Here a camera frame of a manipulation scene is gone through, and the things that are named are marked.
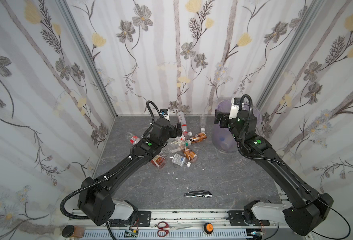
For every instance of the black round lid jar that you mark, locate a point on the black round lid jar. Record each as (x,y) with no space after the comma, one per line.
(71,231)

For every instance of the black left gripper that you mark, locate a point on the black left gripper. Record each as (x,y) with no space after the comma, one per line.
(178,130)

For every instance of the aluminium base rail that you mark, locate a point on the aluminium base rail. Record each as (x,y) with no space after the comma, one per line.
(228,225)

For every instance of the grey label small bottle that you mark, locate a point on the grey label small bottle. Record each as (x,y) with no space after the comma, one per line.
(180,160)

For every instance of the orange black knob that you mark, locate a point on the orange black knob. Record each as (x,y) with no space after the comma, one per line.
(208,228)

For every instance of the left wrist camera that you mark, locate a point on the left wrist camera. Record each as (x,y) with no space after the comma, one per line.
(165,113)

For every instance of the red cap small bottle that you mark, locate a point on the red cap small bottle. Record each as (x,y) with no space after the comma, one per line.
(134,140)

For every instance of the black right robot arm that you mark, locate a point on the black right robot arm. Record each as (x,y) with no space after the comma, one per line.
(307,208)

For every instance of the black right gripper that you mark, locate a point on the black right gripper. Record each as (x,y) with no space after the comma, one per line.
(220,119)

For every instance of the small green circuit board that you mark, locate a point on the small green circuit board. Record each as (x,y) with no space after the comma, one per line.
(130,234)

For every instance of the brown coffee bottle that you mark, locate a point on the brown coffee bottle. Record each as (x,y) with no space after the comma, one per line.
(190,155)

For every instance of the red handled scissors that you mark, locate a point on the red handled scissors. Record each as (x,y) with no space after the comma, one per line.
(163,229)

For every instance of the yellow label tea bottle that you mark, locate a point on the yellow label tea bottle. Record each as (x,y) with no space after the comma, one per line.
(158,161)

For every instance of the crushed clear bottle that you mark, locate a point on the crushed clear bottle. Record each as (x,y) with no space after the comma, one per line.
(178,145)

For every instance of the white red label bottle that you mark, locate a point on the white red label bottle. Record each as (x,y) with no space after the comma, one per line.
(182,120)

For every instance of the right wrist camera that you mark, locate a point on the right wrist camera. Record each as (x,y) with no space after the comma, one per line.
(236,106)

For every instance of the upright clear small bottle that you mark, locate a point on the upright clear small bottle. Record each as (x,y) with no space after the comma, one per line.
(203,123)

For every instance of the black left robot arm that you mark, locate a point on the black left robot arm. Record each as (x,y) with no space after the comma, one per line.
(96,195)

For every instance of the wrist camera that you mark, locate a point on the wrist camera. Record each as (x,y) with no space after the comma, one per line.
(165,113)
(236,106)

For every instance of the purple lined trash bin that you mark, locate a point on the purple lined trash bin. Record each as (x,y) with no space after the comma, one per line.
(229,146)

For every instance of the brown tea bottle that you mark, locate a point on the brown tea bottle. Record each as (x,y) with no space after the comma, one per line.
(198,137)

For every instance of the black utility knife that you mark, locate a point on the black utility knife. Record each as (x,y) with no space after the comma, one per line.
(200,193)

